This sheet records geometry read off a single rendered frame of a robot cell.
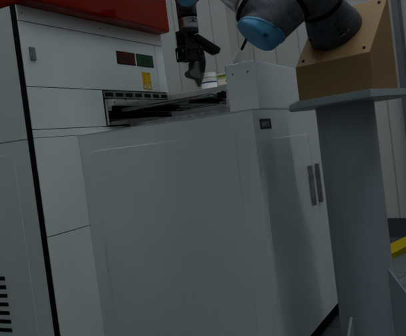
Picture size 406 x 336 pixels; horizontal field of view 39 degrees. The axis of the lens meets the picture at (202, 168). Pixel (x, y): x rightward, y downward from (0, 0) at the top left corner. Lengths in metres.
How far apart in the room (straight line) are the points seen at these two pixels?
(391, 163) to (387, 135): 0.18
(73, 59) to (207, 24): 2.53
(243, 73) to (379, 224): 0.57
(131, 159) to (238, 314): 0.57
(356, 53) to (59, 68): 0.93
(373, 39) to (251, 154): 0.44
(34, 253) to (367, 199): 1.00
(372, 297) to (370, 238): 0.16
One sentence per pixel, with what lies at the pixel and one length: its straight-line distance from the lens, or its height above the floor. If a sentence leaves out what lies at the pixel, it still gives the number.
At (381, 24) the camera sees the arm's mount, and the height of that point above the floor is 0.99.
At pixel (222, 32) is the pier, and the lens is 4.29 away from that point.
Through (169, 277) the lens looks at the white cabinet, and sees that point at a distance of 1.79.
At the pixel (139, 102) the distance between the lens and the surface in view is 2.21.
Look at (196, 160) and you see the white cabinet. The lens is 1.67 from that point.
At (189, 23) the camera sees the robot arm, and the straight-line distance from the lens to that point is 2.16.
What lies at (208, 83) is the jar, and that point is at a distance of 2.59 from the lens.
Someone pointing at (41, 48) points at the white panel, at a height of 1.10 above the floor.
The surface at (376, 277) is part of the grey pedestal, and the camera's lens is 1.61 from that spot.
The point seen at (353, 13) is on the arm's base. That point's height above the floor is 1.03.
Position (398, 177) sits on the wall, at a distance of 3.81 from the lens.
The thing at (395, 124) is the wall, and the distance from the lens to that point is 3.78.
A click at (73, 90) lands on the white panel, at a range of 1.94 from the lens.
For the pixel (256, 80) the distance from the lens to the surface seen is 1.65.
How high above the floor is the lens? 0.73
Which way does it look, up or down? 2 degrees down
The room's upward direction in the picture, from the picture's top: 7 degrees counter-clockwise
